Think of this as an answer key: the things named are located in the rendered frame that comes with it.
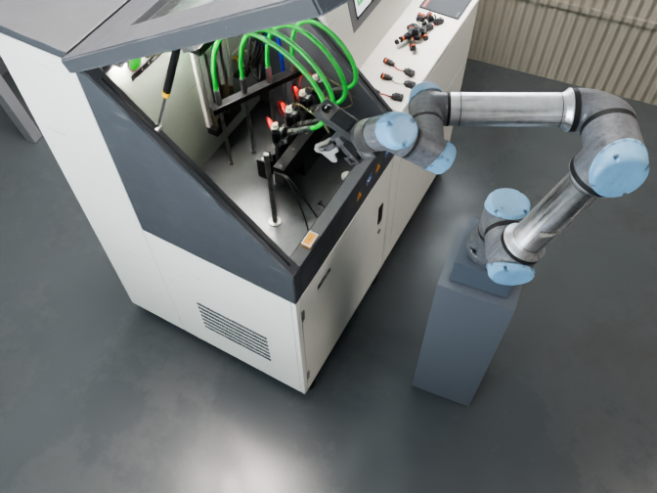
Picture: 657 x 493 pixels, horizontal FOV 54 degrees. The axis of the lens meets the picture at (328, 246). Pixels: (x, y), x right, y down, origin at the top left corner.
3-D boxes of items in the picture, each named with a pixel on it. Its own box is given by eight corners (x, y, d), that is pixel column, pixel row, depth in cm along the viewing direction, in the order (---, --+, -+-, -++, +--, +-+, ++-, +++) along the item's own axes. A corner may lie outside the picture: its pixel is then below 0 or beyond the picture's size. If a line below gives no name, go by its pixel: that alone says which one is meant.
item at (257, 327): (305, 401, 258) (295, 305, 193) (187, 338, 274) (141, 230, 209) (383, 270, 292) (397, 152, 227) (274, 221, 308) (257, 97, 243)
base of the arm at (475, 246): (523, 236, 193) (531, 216, 185) (511, 276, 185) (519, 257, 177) (473, 221, 196) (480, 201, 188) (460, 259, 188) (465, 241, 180)
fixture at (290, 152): (286, 201, 210) (283, 170, 197) (260, 189, 213) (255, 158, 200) (336, 134, 227) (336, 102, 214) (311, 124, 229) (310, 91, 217)
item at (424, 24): (418, 58, 226) (420, 45, 222) (391, 48, 229) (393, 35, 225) (445, 22, 237) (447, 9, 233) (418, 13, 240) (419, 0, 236)
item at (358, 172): (302, 294, 195) (299, 266, 182) (289, 289, 196) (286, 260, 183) (391, 159, 225) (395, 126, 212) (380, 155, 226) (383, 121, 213)
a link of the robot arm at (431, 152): (457, 126, 142) (417, 105, 138) (459, 164, 136) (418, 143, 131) (434, 146, 148) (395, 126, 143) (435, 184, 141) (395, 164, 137)
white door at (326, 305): (309, 386, 251) (301, 300, 194) (304, 383, 251) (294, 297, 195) (382, 263, 282) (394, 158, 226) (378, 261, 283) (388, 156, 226)
